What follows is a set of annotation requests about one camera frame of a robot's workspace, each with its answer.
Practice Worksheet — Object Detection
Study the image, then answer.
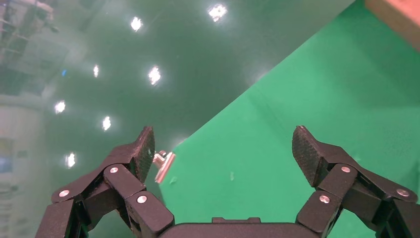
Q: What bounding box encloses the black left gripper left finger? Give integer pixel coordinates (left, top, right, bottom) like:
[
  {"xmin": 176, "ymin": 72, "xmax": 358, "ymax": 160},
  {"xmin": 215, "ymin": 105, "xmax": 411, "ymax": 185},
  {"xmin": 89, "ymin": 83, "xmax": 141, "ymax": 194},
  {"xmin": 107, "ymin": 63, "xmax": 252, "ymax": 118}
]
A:
[{"xmin": 34, "ymin": 126, "xmax": 175, "ymax": 238}]

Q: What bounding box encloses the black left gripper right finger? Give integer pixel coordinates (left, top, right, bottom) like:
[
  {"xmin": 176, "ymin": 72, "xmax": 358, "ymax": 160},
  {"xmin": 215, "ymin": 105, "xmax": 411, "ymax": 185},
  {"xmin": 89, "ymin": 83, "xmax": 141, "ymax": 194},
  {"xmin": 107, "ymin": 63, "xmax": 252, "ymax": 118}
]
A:
[{"xmin": 291, "ymin": 125, "xmax": 420, "ymax": 238}]

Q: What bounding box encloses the open brown cardboard box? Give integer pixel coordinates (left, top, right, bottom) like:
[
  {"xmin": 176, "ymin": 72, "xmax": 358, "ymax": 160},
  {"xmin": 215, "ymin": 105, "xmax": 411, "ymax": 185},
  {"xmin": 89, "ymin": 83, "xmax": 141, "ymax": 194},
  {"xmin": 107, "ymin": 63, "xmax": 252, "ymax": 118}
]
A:
[{"xmin": 364, "ymin": 0, "xmax": 420, "ymax": 53}]

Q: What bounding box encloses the silver binder clip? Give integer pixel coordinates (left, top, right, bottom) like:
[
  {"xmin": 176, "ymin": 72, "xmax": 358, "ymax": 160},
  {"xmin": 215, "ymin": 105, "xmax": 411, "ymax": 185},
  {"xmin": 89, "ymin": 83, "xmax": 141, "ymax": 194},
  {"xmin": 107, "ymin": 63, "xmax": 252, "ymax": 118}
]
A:
[{"xmin": 153, "ymin": 150, "xmax": 177, "ymax": 184}]

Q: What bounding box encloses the green table cloth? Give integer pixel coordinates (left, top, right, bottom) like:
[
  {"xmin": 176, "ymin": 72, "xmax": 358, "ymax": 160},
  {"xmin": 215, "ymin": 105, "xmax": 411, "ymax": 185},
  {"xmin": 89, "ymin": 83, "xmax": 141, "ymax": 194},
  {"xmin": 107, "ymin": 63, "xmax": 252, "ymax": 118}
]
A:
[{"xmin": 159, "ymin": 0, "xmax": 420, "ymax": 238}]

